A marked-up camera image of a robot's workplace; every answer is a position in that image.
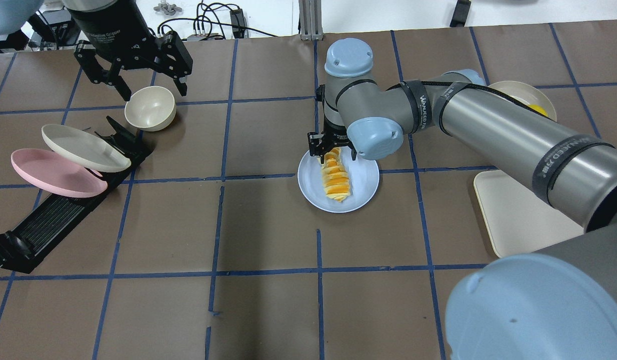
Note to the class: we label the black power adapter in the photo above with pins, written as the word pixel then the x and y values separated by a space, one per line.
pixel 238 23

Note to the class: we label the cream lemon plate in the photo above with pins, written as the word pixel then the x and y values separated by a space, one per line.
pixel 526 94

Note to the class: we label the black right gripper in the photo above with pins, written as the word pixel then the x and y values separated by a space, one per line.
pixel 334 133

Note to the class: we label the aluminium frame post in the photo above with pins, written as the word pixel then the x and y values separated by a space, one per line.
pixel 310 20

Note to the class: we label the pink plate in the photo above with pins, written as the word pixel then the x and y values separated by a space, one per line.
pixel 53 173

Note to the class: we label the white rectangular tray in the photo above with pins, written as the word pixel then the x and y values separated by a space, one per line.
pixel 516 221

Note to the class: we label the grey metal fitting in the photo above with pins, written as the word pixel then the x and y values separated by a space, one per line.
pixel 167 8

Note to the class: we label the yellow lemon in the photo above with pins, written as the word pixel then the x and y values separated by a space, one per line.
pixel 539 109

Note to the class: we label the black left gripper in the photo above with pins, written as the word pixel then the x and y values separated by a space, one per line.
pixel 110 26

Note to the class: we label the blue plate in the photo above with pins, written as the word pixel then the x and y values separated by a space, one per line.
pixel 364 181

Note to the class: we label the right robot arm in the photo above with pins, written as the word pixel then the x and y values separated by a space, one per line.
pixel 556 303

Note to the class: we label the black plate rack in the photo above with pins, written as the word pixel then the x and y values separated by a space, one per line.
pixel 24 247

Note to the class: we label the cream bowl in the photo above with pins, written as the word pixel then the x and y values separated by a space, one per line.
pixel 151 109

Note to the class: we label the black device on stand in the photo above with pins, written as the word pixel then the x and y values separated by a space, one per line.
pixel 23 24

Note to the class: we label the striped bread loaf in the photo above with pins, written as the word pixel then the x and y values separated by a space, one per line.
pixel 335 177

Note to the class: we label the grey usb hub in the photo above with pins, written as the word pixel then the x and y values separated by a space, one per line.
pixel 196 38

